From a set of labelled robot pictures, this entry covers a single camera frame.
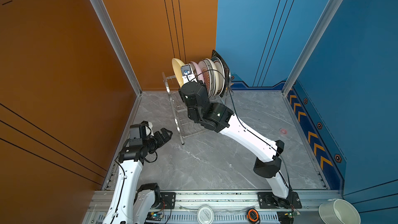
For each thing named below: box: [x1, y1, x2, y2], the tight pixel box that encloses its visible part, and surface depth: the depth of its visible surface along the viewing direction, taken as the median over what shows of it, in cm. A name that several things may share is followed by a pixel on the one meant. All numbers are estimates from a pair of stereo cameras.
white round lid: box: [196, 205, 215, 224], surface depth 66 cm
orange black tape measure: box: [246, 208, 260, 222], surface depth 68 cm
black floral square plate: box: [211, 49, 231, 97], surface depth 73 cm
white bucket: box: [318, 198, 362, 224], surface depth 65 cm
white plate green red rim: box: [212, 56, 226, 97], surface depth 73 cm
